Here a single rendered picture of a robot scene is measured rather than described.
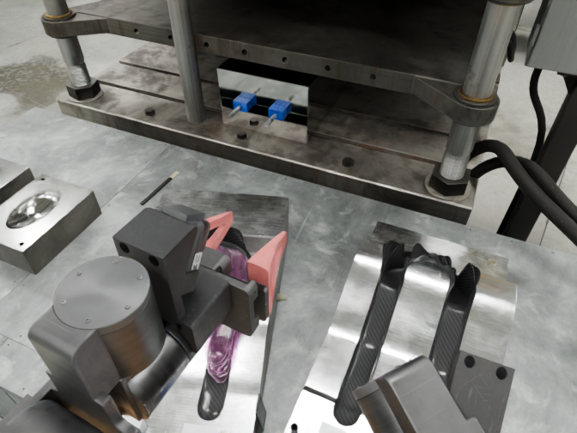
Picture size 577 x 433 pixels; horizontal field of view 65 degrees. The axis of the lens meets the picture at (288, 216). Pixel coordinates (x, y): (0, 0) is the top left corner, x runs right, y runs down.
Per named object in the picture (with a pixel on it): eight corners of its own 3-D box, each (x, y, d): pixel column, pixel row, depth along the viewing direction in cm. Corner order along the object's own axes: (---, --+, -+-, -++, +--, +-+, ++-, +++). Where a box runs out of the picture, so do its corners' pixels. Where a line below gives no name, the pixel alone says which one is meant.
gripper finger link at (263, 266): (240, 194, 45) (183, 256, 39) (306, 217, 43) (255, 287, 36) (245, 242, 50) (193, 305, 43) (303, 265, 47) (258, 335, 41)
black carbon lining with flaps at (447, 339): (435, 472, 60) (453, 445, 53) (320, 422, 64) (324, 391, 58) (471, 280, 83) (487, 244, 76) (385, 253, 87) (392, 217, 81)
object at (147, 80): (465, 226, 113) (474, 204, 108) (62, 115, 151) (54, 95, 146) (498, 80, 169) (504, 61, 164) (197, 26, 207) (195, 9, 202)
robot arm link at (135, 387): (130, 289, 35) (59, 360, 31) (190, 317, 33) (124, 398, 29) (148, 338, 40) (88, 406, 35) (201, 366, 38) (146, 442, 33)
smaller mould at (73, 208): (36, 275, 92) (21, 252, 87) (-17, 253, 97) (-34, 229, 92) (102, 213, 105) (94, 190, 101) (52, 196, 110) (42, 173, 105)
